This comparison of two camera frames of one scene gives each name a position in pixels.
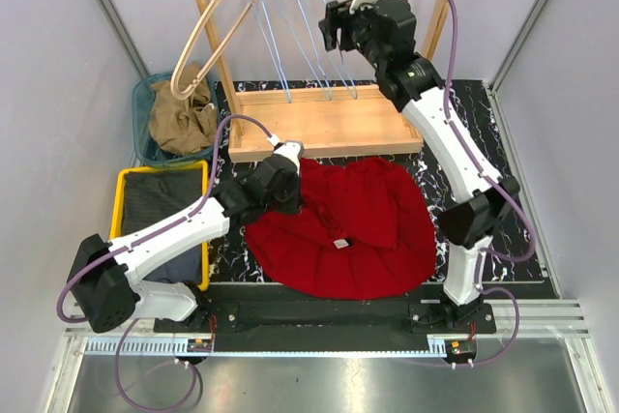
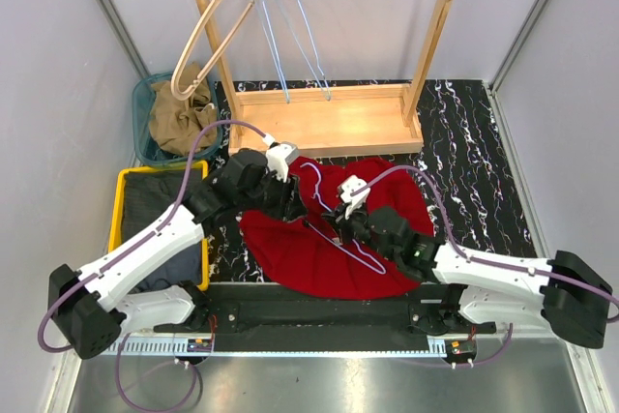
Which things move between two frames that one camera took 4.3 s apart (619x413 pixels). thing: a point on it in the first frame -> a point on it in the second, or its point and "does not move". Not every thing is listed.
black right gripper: (328, 31) -> (341, 224)
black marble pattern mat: (473, 106) does not move
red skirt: (364, 231) does not move
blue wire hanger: (290, 10) does not move
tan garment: (186, 126) does not move
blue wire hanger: (340, 66) -> (318, 183)
